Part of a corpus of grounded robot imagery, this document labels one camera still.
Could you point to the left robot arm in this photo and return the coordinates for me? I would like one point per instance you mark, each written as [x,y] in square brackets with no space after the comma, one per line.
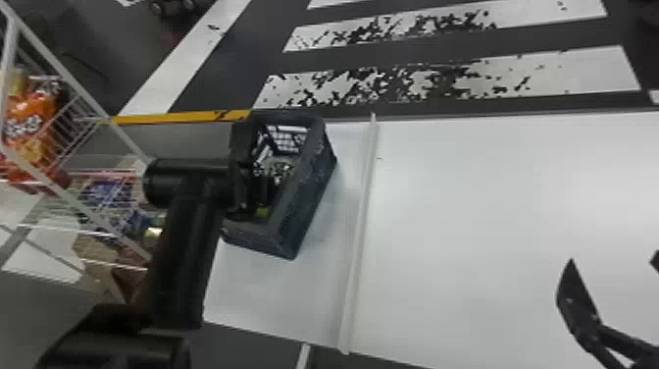
[180,257]

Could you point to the orange snack packet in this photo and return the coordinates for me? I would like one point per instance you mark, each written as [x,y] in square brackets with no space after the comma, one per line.
[28,110]

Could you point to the red snack packet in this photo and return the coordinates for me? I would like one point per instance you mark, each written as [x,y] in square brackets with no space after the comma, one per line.
[31,180]

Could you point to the blue snack packet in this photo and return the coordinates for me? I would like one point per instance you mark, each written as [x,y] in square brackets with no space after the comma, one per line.
[105,193]

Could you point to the blue basket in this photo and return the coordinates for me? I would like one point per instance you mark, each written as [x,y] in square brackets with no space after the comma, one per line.
[304,196]

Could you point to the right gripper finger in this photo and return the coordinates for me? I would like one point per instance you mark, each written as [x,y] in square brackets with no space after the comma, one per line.
[655,261]
[579,309]

